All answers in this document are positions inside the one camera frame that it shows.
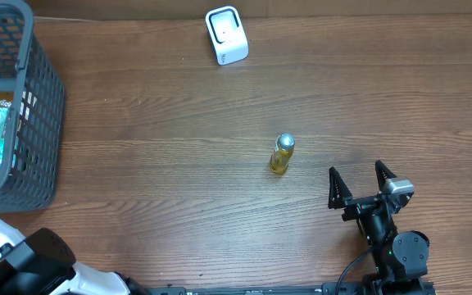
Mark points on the grey plastic mesh basket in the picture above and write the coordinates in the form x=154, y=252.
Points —
x=34, y=123

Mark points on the white barcode scanner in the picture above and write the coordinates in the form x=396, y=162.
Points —
x=227, y=35

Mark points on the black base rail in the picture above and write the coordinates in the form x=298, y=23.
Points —
x=324, y=289

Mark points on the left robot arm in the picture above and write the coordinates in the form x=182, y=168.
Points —
x=43, y=263

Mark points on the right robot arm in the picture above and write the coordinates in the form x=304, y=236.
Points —
x=400, y=258

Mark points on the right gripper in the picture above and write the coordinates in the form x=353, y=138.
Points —
x=341, y=194

